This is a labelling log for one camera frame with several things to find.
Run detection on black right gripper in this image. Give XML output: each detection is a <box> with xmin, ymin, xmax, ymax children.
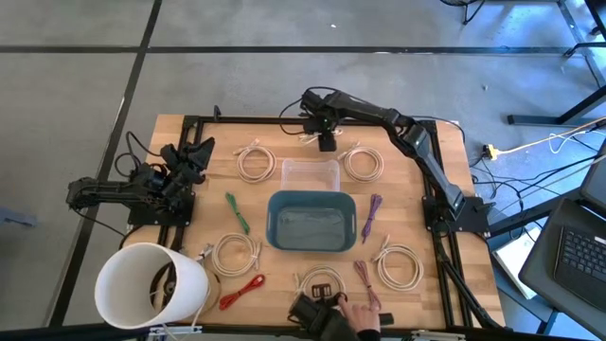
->
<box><xmin>302</xmin><ymin>88</ymin><xmax>343</xmax><ymax>153</ymax></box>

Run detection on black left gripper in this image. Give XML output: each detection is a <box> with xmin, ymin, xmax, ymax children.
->
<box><xmin>155</xmin><ymin>136</ymin><xmax>217</xmax><ymax>198</ymax></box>

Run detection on white USB cable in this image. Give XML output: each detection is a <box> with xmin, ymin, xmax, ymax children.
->
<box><xmin>233</xmin><ymin>138</ymin><xmax>278</xmax><ymax>185</ymax></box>
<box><xmin>197</xmin><ymin>231</ymin><xmax>264</xmax><ymax>278</ymax></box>
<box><xmin>370</xmin><ymin>234</ymin><xmax>425</xmax><ymax>293</ymax></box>
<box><xmin>292</xmin><ymin>263</ymin><xmax>348</xmax><ymax>300</ymax></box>
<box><xmin>337</xmin><ymin>140</ymin><xmax>385</xmax><ymax>184</ymax></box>
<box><xmin>297</xmin><ymin>127</ymin><xmax>344</xmax><ymax>146</ymax></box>

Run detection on blue plastic bin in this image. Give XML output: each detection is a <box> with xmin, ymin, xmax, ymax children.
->
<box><xmin>265</xmin><ymin>189</ymin><xmax>358</xmax><ymax>253</ymax></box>

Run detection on purple USB cable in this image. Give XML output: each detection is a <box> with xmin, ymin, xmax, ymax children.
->
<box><xmin>360</xmin><ymin>192</ymin><xmax>384</xmax><ymax>245</ymax></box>

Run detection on red USB cable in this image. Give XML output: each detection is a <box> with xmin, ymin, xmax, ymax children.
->
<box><xmin>218</xmin><ymin>273</ymin><xmax>267</xmax><ymax>313</ymax></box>

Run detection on pink USB cable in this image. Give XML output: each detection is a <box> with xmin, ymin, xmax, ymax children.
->
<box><xmin>352</xmin><ymin>259</ymin><xmax>383</xmax><ymax>313</ymax></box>

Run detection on clear plastic bin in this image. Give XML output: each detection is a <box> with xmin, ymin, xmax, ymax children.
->
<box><xmin>279</xmin><ymin>158</ymin><xmax>342</xmax><ymax>193</ymax></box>

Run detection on black slotted block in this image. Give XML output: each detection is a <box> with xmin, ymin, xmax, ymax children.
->
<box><xmin>310</xmin><ymin>282</ymin><xmax>333</xmax><ymax>300</ymax></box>

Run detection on person's hand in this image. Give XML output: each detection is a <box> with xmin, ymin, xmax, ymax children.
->
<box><xmin>336</xmin><ymin>294</ymin><xmax>383</xmax><ymax>333</ymax></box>

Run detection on black metal stand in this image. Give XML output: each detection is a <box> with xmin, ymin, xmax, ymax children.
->
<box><xmin>507</xmin><ymin>0</ymin><xmax>606</xmax><ymax>127</ymax></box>

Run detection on white book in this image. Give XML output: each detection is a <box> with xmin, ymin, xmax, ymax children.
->
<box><xmin>490</xmin><ymin>225</ymin><xmax>541</xmax><ymax>300</ymax></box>

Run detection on dark grey laptop lid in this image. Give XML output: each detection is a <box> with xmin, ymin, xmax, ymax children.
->
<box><xmin>579</xmin><ymin>141</ymin><xmax>606</xmax><ymax>214</ymax></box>

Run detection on dark grey open laptop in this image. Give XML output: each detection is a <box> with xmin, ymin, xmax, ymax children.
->
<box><xmin>518</xmin><ymin>197</ymin><xmax>606</xmax><ymax>338</ymax></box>

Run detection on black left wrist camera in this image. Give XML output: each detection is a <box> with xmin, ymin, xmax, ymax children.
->
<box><xmin>159</xmin><ymin>143</ymin><xmax>180</xmax><ymax>165</ymax></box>

